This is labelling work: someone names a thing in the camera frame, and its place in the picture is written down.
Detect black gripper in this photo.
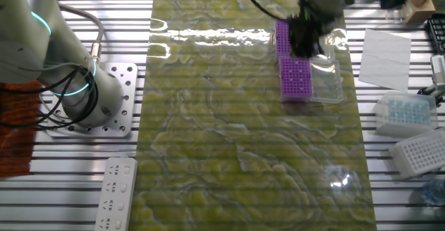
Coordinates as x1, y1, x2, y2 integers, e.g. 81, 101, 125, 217
288, 0, 343, 60

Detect black cable bundle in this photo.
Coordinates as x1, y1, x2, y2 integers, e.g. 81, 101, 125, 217
0, 62, 101, 129

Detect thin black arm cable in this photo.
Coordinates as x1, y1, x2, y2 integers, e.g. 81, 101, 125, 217
238, 0, 302, 22

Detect white paper sheet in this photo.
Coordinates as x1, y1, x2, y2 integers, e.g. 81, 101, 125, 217
357, 28, 412, 93

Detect white power strip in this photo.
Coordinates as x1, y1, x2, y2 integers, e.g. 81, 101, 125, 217
94, 157, 138, 231

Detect purple pipette tip box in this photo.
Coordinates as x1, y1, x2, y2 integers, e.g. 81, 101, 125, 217
273, 18, 337, 64
279, 56, 345, 104

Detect green marble pattern mat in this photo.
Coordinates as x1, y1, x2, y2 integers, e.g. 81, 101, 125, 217
128, 0, 378, 231

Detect water bottle blue cap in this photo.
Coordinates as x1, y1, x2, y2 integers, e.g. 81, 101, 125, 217
420, 178, 445, 207

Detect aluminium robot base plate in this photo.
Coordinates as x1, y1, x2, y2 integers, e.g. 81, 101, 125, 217
46, 62, 139, 138

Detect black keyboard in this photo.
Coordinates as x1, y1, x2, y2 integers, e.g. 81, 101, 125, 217
426, 13, 445, 56

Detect red brown wooden board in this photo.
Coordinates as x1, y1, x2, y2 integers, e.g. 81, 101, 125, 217
0, 81, 42, 178

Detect silver depth camera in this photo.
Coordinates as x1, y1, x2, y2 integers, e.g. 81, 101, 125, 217
416, 54, 445, 103

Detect clear box blue tips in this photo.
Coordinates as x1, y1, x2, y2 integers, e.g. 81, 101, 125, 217
373, 90, 439, 138

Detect small brown cardboard box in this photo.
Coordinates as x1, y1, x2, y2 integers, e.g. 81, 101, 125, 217
405, 0, 437, 24

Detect thick grey robot cable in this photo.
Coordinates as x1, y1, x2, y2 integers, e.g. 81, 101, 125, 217
57, 3, 105, 65

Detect white pipette tip rack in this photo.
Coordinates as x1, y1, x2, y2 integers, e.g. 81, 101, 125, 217
388, 128, 445, 180

